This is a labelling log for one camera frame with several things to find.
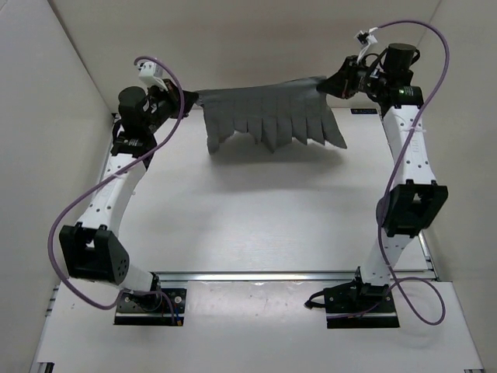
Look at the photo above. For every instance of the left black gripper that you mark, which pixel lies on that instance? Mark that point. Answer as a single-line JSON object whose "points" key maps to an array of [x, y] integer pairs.
{"points": [[172, 90]]}

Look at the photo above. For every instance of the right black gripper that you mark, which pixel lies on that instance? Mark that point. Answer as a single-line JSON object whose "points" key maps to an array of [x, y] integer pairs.
{"points": [[342, 85]]}

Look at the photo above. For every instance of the grey pleated skirt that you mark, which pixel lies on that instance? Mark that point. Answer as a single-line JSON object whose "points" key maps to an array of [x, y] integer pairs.
{"points": [[273, 115]]}

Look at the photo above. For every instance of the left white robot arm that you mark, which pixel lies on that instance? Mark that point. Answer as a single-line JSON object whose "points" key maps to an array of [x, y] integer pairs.
{"points": [[91, 248]]}

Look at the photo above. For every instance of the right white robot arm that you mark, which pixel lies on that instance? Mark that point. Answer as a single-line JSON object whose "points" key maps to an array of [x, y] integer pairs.
{"points": [[412, 198]]}

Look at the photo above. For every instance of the blue table label right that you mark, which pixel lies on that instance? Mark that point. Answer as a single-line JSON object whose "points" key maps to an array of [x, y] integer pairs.
{"points": [[358, 111]]}

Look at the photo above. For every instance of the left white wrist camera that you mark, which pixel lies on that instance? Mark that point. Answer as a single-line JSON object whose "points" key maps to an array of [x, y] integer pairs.
{"points": [[151, 74]]}

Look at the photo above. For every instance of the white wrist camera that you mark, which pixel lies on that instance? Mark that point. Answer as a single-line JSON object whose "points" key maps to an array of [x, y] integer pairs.
{"points": [[151, 74], [366, 40]]}

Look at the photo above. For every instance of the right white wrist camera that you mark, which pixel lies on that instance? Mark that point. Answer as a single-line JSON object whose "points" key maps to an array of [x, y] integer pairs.
{"points": [[366, 40]]}

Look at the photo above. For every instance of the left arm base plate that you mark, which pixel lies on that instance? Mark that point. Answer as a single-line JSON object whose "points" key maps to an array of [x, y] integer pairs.
{"points": [[153, 310]]}

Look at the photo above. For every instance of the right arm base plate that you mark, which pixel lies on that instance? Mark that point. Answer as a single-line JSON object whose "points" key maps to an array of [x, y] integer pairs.
{"points": [[343, 312]]}

